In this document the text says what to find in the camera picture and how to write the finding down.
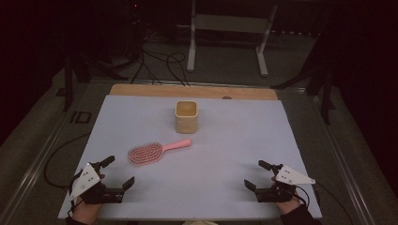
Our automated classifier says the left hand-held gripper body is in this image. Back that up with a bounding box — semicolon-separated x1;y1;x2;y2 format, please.
69;160;126;206

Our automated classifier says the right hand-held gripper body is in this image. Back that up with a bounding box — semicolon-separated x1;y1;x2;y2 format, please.
254;163;316;204

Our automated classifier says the pink hairbrush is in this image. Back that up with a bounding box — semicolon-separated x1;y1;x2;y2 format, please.
127;138;192;167

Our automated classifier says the beige square cup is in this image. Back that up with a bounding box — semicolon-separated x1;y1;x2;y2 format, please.
174;99;199;135

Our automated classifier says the person's right hand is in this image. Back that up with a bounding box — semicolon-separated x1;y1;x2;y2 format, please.
270;175;303;216

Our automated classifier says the person's left hand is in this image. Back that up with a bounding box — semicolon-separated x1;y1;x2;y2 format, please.
72;196;103;225

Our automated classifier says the pale blue table mat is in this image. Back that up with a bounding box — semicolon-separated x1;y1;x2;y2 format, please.
57;94;323;221

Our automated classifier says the black square floor plate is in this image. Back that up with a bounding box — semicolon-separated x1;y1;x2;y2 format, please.
69;111;93;125

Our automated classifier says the black stand with angled legs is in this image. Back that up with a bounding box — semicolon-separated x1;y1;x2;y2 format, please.
55;46;130;113

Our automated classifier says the black tripod stand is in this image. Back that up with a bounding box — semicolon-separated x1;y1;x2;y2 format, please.
270;27;337;126

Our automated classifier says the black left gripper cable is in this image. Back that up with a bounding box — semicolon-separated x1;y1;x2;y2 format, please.
69;170;84;217

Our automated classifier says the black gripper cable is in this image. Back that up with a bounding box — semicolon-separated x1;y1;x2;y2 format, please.
294;184;312;210
69;170;84;217

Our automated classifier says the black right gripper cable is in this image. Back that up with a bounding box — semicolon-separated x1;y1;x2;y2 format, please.
294;184;312;210

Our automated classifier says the thin black floor cable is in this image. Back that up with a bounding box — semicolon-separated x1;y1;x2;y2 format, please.
314;182;355;225

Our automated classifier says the black curved floor cable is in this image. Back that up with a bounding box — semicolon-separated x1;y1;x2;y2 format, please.
42;132;92;190

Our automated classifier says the metal floor rail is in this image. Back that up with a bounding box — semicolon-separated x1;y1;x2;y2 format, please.
0;83;95;225
308;93;388;225

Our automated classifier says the black floor cables bundle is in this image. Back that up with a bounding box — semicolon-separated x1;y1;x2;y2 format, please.
130;29;191;87

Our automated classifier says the white metal stand frame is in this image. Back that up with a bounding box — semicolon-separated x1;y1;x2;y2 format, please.
186;0;279;78

